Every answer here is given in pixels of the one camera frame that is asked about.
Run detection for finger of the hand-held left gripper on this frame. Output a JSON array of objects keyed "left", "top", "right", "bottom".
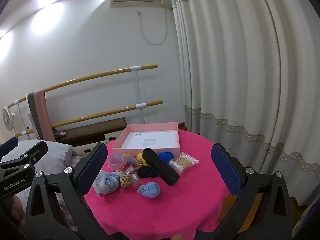
[
  {"left": 0, "top": 141, "right": 48, "bottom": 170},
  {"left": 0, "top": 137, "right": 19, "bottom": 158}
]

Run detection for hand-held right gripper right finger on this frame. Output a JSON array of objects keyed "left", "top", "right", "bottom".
[{"left": 211, "top": 143, "right": 294, "bottom": 240}]

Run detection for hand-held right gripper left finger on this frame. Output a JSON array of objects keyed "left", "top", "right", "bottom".
[{"left": 24, "top": 142, "right": 110, "bottom": 240}]

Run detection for blue printed face mask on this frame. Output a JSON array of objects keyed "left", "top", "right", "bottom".
[{"left": 92, "top": 171, "right": 120, "bottom": 197}]

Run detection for clear pink plastic bag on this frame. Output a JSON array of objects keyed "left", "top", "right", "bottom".
[{"left": 108, "top": 153, "right": 137, "bottom": 172}]

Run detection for beige scrunchie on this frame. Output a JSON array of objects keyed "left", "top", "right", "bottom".
[{"left": 119, "top": 174, "right": 133, "bottom": 187}]

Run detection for navy crochet scrunchie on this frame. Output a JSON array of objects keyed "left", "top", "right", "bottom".
[{"left": 137, "top": 166, "right": 160, "bottom": 179}]

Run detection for light blue scrunchie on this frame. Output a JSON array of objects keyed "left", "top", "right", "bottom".
[{"left": 137, "top": 182, "right": 162, "bottom": 200}]

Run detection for black soft case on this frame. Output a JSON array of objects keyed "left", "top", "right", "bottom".
[{"left": 142, "top": 148, "right": 180, "bottom": 186}]

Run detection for pink cardboard box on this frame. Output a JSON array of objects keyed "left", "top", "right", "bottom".
[{"left": 112, "top": 121, "right": 181, "bottom": 158}]

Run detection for light grey quilt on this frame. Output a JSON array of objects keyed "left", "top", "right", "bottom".
[{"left": 0, "top": 140, "right": 84, "bottom": 233}]

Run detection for white fan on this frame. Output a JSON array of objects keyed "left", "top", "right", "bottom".
[{"left": 2, "top": 106, "right": 17, "bottom": 132}]

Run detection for pink hanging cloth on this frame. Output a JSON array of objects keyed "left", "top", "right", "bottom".
[{"left": 34, "top": 90, "right": 57, "bottom": 142}]

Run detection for grey hanging cloth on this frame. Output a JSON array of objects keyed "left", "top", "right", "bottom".
[{"left": 26, "top": 92, "right": 42, "bottom": 139}]

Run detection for wooden bench cabinet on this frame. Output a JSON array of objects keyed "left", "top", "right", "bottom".
[{"left": 54, "top": 117, "right": 128, "bottom": 153}]

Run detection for small clear plastic bag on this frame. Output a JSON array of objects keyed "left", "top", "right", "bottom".
[{"left": 125, "top": 166, "right": 144, "bottom": 188}]

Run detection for yellow scrunchie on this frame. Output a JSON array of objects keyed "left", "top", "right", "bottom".
[{"left": 136, "top": 152, "right": 150, "bottom": 167}]

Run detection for royal blue scrunchie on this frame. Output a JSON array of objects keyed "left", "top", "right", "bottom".
[{"left": 157, "top": 151, "right": 175, "bottom": 164}]

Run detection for cream curtain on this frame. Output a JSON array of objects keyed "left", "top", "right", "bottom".
[{"left": 171, "top": 0, "right": 320, "bottom": 210}]

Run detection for short wooden barre rail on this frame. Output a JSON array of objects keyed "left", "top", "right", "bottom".
[{"left": 14, "top": 100, "right": 163, "bottom": 137}]

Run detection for white barre post with base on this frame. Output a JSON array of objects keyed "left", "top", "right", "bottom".
[{"left": 129, "top": 66, "right": 148, "bottom": 124}]

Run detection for long wooden barre rail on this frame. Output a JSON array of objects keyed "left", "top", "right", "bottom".
[{"left": 7, "top": 64, "right": 158, "bottom": 108}]

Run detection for white power cable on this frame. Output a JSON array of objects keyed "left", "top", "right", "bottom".
[{"left": 137, "top": 6, "right": 168, "bottom": 46}]

